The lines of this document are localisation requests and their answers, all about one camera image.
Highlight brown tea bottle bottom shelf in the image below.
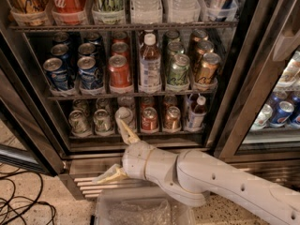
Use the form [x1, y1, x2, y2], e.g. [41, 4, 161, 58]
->
[187, 96, 206, 129]

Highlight red soda can middle front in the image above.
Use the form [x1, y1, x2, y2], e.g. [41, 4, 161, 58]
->
[108, 55, 132, 88]

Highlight clear plastic bin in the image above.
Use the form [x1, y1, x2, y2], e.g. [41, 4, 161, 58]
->
[94, 187, 196, 225]

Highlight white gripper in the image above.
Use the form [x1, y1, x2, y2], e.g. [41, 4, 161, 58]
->
[92, 119, 156, 185]

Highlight black floor cables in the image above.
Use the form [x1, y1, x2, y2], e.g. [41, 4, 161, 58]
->
[0, 162, 57, 225]

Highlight steel fridge base grille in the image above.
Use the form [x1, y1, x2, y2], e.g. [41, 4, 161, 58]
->
[60, 151, 300, 200]

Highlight red soda can bottom front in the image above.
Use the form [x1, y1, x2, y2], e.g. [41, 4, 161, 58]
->
[142, 107, 158, 131]

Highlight red soda can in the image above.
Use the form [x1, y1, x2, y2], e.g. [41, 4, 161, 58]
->
[108, 55, 132, 88]
[142, 107, 158, 131]

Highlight steel fridge door frame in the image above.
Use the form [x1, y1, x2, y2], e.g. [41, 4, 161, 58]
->
[206, 0, 299, 164]

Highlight green 7up can left rear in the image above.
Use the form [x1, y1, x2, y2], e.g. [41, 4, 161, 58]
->
[72, 99, 90, 116]

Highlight brown tea bottle middle shelf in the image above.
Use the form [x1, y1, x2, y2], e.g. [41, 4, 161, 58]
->
[139, 33, 161, 94]

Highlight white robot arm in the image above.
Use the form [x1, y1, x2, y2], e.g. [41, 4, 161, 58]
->
[94, 108, 300, 225]

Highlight gold lacroix can middle front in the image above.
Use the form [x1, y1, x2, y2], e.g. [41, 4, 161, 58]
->
[195, 52, 220, 84]

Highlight orange soda can bottom front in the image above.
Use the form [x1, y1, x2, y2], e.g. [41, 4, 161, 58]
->
[163, 106, 181, 130]

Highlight blue pepsi can right fridge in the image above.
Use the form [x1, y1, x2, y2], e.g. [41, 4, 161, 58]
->
[269, 101, 294, 128]

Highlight green lacroix can middle front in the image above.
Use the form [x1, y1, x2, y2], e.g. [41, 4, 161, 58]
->
[167, 53, 190, 86]

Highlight green 7up can left front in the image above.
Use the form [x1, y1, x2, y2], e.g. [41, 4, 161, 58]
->
[68, 110, 91, 137]

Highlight blue pepsi can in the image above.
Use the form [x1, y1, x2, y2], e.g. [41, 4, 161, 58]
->
[77, 56, 103, 90]
[43, 57, 74, 91]

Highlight brown tea bottle shelf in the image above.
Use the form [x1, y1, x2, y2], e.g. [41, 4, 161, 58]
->
[187, 96, 206, 129]
[139, 33, 161, 94]

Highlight blue pepsi can front left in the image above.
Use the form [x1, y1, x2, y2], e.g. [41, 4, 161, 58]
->
[43, 57, 74, 91]

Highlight green 7up can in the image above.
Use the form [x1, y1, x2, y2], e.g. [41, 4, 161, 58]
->
[68, 110, 91, 137]
[93, 109, 113, 133]
[96, 98, 112, 113]
[72, 99, 90, 116]

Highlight clear water bottle bottom shelf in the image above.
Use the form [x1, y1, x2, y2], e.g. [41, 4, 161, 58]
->
[115, 107, 137, 132]

